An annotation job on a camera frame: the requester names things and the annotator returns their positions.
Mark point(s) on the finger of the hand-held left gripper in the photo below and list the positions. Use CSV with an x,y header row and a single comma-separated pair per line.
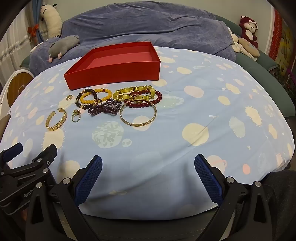
x,y
12,149
47,154

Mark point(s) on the red cardboard box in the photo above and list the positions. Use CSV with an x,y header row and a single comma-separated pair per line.
x,y
115,71

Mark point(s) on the purple bead strand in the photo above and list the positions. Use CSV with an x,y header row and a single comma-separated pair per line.
x,y
104,109

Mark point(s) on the white plush toy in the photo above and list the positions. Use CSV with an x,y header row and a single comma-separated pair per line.
x,y
238,49

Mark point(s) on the red plush monkey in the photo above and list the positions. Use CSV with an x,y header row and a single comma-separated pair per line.
x,y
247,34

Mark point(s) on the thin gold bangle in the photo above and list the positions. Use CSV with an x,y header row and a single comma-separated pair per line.
x,y
131,125

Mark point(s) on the light blue printed bed sheet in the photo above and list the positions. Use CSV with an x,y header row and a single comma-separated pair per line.
x,y
161,143

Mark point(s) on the gold hoop earring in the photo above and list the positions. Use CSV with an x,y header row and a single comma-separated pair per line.
x,y
67,98

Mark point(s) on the dark green bed frame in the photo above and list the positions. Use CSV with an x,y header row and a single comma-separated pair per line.
x,y
263,62

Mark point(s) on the white sheer curtain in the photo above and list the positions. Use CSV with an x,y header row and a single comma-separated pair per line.
x,y
11,46

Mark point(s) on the white plush sheep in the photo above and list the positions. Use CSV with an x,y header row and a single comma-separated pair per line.
x,y
53,23

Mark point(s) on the colourful wall hanging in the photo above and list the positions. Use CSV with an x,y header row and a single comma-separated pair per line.
x,y
284,46

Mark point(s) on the red ribbon bow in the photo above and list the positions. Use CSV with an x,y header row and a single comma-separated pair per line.
x,y
32,30

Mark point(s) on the grey plush toy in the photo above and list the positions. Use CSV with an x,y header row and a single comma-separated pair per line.
x,y
62,45

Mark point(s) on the blue curtain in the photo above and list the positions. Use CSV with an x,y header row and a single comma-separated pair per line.
x,y
39,14

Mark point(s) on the beige cookie plush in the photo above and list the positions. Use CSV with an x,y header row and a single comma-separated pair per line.
x,y
248,46

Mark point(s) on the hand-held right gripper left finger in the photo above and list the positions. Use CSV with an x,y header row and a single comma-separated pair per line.
x,y
89,178

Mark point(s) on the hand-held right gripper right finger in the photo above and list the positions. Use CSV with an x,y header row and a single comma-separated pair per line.
x,y
208,180

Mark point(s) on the blue-grey duvet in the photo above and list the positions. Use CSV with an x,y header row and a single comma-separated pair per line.
x,y
138,23

